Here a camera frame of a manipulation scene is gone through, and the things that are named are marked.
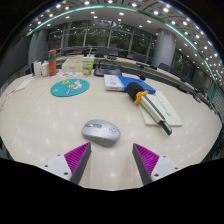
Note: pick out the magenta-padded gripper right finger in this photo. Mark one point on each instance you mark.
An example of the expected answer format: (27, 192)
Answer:
(163, 166)

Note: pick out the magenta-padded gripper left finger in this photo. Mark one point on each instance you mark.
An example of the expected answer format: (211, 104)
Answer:
(60, 165)

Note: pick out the silver computer mouse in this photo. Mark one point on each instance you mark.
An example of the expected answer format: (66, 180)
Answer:
(100, 133)

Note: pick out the round teal printed mouse pad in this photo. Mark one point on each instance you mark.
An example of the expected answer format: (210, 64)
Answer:
(61, 89)

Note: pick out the pale green booklet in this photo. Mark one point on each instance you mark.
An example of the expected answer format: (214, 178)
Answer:
(170, 111)

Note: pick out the handheld microphone with foam head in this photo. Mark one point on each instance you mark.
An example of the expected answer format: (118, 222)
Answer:
(133, 90)

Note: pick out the red and white leaflet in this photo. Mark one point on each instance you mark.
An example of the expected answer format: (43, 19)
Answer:
(6, 100)

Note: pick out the white paper leaflet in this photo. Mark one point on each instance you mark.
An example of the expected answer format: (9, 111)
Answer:
(24, 84)

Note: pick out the colourful sticker sheet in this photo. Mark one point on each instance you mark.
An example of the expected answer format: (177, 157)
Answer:
(68, 74)

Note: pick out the blue and white book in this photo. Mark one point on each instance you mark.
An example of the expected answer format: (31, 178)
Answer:
(115, 83)

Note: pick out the white lidded paper cup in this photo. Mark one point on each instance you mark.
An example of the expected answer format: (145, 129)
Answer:
(45, 69)

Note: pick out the red bottle with green band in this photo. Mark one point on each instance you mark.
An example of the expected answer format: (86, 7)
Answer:
(52, 65)

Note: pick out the cream desk organizer box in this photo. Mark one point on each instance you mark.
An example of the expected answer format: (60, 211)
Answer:
(71, 65)

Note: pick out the printed paper cup with straw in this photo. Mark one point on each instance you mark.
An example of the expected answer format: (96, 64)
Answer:
(88, 66)

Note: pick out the black gooseneck conference microphone unit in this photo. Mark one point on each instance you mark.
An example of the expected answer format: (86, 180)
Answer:
(108, 71)

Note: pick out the long curved conference desk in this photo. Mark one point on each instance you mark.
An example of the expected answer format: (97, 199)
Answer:
(133, 65)

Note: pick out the group of dark office chairs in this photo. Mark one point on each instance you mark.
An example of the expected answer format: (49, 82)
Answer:
(101, 52)

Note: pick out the group of ceiling lights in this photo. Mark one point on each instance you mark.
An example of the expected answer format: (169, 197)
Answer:
(121, 14)

